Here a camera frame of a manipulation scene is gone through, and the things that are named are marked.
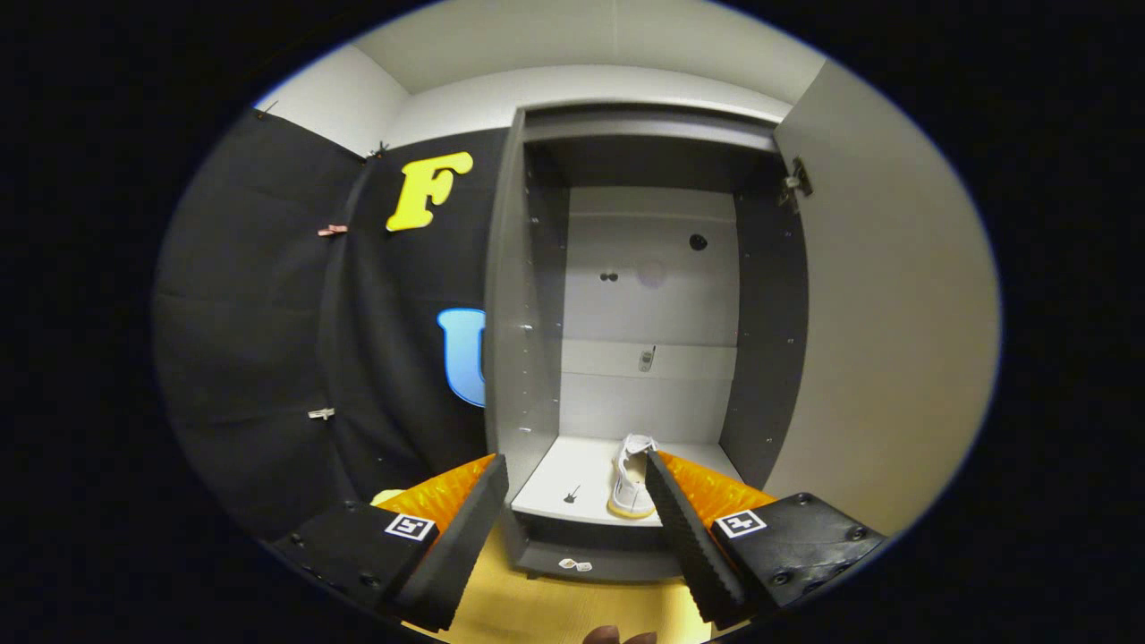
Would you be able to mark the white shoe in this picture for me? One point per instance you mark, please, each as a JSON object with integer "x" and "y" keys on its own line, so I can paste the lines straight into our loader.
{"x": 626, "y": 487}

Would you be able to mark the black backdrop cloth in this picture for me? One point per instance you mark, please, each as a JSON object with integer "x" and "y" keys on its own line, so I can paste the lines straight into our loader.
{"x": 259, "y": 313}

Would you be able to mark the yellow pineapple plush toy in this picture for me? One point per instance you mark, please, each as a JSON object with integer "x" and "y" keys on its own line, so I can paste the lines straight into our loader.
{"x": 386, "y": 496}

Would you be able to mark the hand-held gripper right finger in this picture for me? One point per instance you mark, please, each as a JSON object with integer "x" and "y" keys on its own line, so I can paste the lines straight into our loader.
{"x": 693, "y": 546}

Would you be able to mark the dark grey shoe cabinet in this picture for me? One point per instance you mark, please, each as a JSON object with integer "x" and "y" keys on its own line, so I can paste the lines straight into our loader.
{"x": 626, "y": 402}

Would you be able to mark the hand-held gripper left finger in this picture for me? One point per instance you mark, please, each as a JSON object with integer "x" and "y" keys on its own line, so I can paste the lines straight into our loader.
{"x": 461, "y": 546}

